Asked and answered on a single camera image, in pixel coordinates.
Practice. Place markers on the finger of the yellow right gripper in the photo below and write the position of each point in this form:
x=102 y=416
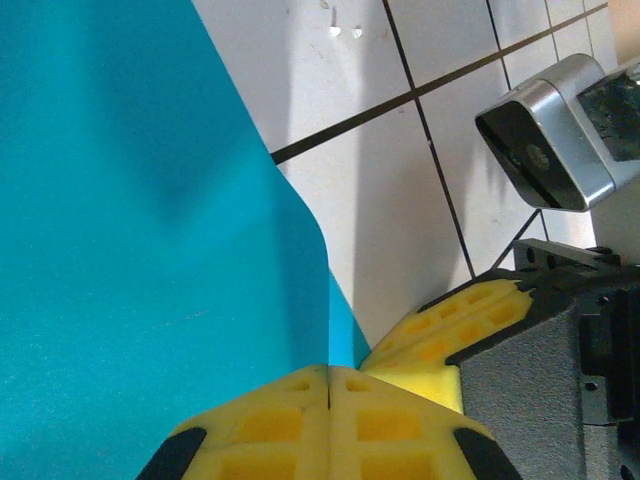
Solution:
x=450 y=312
x=520 y=400

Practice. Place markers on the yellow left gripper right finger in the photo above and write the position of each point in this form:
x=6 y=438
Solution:
x=390 y=430

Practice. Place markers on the blue cloth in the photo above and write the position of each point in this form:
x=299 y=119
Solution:
x=125 y=225

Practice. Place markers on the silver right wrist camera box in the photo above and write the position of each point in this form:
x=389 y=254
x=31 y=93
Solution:
x=560 y=140

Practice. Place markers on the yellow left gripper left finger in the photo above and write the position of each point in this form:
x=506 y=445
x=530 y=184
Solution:
x=270 y=430

